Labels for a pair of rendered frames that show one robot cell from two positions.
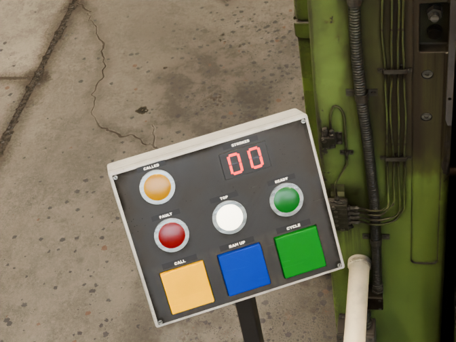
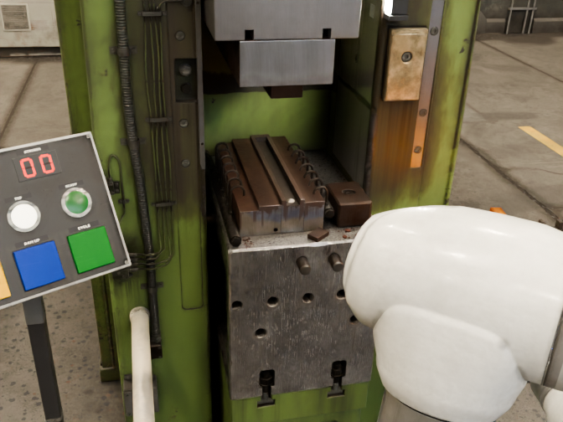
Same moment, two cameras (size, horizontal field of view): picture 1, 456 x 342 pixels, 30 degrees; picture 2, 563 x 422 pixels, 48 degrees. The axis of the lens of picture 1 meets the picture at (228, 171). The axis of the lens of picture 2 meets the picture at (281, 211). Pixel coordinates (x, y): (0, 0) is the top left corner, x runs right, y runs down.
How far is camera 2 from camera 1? 0.50 m
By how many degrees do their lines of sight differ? 29
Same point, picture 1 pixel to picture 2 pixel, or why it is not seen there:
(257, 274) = (52, 269)
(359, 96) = (131, 141)
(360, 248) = (139, 300)
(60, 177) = not seen: outside the picture
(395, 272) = (170, 321)
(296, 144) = (83, 155)
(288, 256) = (80, 252)
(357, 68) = (129, 115)
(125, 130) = not seen: outside the picture
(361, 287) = (143, 328)
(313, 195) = (100, 199)
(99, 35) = not seen: outside the picture
